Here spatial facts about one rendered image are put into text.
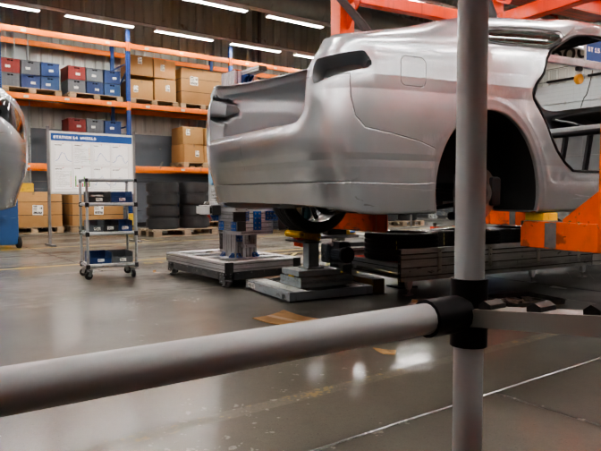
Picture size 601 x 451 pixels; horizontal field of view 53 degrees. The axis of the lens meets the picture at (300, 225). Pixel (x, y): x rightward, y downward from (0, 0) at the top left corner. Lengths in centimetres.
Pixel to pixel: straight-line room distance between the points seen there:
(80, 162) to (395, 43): 820
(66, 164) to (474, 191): 1026
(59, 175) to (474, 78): 1022
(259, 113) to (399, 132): 177
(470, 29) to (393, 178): 250
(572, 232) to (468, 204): 317
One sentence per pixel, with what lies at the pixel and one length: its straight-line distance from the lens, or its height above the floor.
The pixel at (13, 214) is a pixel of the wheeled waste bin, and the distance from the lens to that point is 1031.
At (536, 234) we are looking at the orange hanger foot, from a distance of 389.
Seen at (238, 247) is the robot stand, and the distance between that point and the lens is 587.
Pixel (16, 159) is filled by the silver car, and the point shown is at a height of 99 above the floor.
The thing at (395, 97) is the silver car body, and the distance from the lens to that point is 311.
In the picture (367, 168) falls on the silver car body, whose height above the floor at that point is 97.
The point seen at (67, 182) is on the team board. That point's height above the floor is 105.
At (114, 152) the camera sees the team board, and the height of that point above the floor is 157.
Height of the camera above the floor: 84
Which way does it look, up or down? 3 degrees down
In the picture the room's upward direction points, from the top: straight up
